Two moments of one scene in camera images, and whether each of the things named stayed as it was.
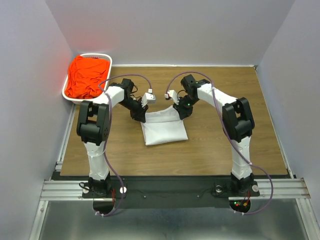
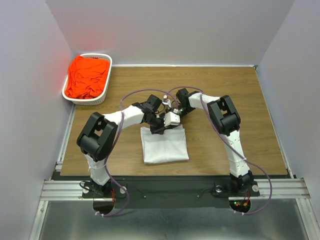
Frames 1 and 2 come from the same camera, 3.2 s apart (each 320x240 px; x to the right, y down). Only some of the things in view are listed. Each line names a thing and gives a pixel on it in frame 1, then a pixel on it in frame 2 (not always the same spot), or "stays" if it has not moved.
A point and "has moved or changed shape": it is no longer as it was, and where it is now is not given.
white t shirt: [163, 126] has moved or changed shape
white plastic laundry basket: [98, 56] stays
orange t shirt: [87, 77] stays
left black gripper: [140, 115] → [161, 129]
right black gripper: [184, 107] stays
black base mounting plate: [168, 191] stays
